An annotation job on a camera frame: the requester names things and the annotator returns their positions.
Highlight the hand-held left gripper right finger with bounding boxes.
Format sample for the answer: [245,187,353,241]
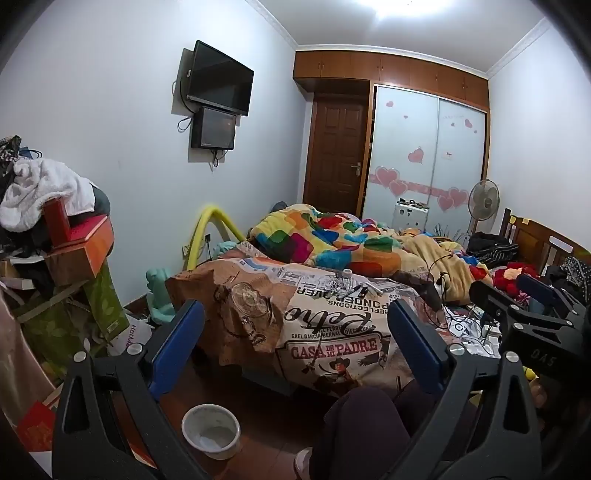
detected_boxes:
[387,299,543,480]

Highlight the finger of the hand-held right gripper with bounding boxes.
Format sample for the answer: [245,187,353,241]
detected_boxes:
[468,279,514,321]
[516,273,586,315]

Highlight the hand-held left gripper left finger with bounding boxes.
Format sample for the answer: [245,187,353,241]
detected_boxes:
[52,299,208,480]

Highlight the red plush toy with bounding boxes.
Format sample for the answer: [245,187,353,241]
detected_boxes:
[492,262,539,296]

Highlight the black patterned cloth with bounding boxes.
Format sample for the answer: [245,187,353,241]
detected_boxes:
[549,256,591,301]

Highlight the white crumpled papers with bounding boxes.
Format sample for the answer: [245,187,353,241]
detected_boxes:
[443,305,503,357]

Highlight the teal plastic toy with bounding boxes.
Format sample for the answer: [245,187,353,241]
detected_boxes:
[146,269,178,326]

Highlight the white shopping bag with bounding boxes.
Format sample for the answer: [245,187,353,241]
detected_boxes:
[108,314,155,356]

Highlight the brown wooden headboard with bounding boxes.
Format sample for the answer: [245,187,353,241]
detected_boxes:
[501,209,591,278]

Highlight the pile of black clothes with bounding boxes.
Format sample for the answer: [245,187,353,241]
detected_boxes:
[466,232,520,266]

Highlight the beige fleece blanket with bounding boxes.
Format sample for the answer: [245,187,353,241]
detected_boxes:
[397,231,495,306]

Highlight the green leaf print bag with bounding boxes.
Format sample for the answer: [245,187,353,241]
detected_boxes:
[21,263,130,352]

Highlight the white standing fan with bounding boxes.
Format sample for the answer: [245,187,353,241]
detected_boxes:
[466,179,500,241]

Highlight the newspaper print blanket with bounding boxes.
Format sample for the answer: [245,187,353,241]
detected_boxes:
[166,242,462,398]

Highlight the person's leg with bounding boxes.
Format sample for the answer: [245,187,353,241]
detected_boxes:
[318,379,439,480]

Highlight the small white cabinet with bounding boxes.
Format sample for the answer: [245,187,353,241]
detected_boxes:
[393,199,430,232]

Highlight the yellow foam tube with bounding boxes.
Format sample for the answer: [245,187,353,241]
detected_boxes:
[185,206,245,271]

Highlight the orange box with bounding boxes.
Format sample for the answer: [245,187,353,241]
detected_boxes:
[46,226,115,284]

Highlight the colourful patchwork blanket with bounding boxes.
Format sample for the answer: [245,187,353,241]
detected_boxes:
[249,203,419,278]

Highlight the red box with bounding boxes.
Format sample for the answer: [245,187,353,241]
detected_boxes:
[42,196,114,247]

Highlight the wardrobe with heart stickers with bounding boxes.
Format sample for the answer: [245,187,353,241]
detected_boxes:
[362,83,489,234]

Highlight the red paper packet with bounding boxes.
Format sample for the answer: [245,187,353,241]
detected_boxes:
[18,401,58,450]

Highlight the brown wooden door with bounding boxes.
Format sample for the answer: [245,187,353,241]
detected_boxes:
[308,92,370,217]

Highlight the white towel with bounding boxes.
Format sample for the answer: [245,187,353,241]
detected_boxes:
[0,159,95,233]

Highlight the brown overhead cabinet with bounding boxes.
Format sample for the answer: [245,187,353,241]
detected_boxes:
[294,50,490,110]

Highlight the black cable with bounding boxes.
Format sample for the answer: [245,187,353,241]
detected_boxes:
[427,251,462,326]

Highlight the wall-mounted grey box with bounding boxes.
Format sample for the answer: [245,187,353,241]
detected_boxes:
[191,107,238,151]

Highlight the black wall television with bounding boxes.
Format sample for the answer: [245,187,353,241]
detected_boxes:
[182,40,255,117]

